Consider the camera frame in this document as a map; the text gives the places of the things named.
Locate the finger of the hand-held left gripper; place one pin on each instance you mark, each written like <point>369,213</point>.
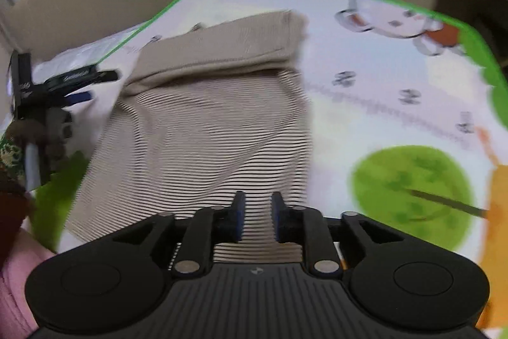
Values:
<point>79,97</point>
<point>83,77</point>

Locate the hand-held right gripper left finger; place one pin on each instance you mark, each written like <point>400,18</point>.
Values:
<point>239,218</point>

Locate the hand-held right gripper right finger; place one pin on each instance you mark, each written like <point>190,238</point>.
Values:
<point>276,218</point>

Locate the beige striped shirt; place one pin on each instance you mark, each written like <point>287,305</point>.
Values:
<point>198,124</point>

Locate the white quilted bed sheet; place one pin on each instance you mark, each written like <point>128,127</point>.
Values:
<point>75,55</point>

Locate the cartoon printed play mat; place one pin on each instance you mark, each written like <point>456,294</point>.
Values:
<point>377,124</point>

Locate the pink fleece cloth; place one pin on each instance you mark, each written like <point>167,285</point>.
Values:
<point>20,283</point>

